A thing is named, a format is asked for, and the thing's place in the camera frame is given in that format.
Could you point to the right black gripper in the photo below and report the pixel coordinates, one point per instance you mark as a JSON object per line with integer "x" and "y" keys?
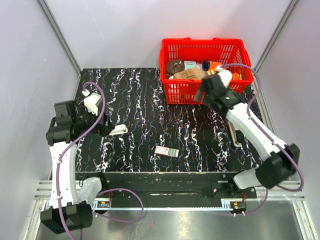
{"x": 199, "y": 94}

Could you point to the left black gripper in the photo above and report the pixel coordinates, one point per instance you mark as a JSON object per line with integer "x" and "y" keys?
{"x": 104, "y": 129}

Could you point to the small white stapler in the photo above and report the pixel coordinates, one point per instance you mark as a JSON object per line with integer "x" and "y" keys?
{"x": 119, "y": 130}

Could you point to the large beige stapler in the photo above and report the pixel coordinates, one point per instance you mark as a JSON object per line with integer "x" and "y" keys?
{"x": 236, "y": 135}

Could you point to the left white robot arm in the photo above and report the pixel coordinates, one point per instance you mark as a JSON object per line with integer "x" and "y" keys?
{"x": 70, "y": 209}

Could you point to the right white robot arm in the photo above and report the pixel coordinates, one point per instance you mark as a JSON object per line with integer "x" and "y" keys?
{"x": 279, "y": 160}

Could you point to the brown cardboard packet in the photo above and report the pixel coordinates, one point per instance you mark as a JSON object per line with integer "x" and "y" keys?
{"x": 191, "y": 73}

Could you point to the orange bottle blue cap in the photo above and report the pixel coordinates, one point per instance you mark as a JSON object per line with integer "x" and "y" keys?
{"x": 209, "y": 65}

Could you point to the orange small packet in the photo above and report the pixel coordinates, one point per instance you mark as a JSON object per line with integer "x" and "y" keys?
{"x": 236, "y": 76}

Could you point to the teal white box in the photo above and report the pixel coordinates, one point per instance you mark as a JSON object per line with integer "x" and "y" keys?
{"x": 189, "y": 64}

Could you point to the red plastic basket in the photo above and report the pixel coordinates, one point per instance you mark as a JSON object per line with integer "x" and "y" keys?
{"x": 222, "y": 50}

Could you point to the brown round item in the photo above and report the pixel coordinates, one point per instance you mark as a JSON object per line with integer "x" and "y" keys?
{"x": 175, "y": 66}

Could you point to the red white staple box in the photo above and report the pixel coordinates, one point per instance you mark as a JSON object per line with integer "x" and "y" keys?
{"x": 166, "y": 151}

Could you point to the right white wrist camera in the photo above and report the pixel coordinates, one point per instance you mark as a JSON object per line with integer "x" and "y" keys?
{"x": 225, "y": 75}

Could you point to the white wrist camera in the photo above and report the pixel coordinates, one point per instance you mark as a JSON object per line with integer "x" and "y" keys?
{"x": 225, "y": 75}
{"x": 92, "y": 102}

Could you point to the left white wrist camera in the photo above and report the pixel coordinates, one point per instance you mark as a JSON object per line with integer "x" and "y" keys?
{"x": 92, "y": 102}

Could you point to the black mounting base plate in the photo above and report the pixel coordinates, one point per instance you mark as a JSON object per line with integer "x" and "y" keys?
{"x": 207, "y": 184}

